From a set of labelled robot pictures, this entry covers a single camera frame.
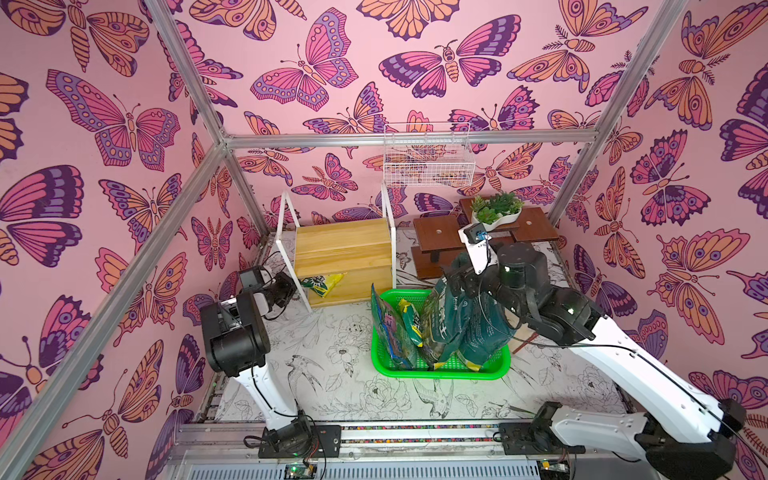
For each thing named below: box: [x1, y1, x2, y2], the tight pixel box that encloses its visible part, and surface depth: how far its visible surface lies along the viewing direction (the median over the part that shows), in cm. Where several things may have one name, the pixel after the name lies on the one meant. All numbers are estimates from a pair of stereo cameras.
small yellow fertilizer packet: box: [398, 299, 424, 348], surface depth 81 cm
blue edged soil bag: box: [370, 283, 430, 369], surface depth 78 cm
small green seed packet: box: [300, 273, 345, 298], surface depth 100 cm
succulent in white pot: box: [471, 191, 524, 231], surface depth 88 cm
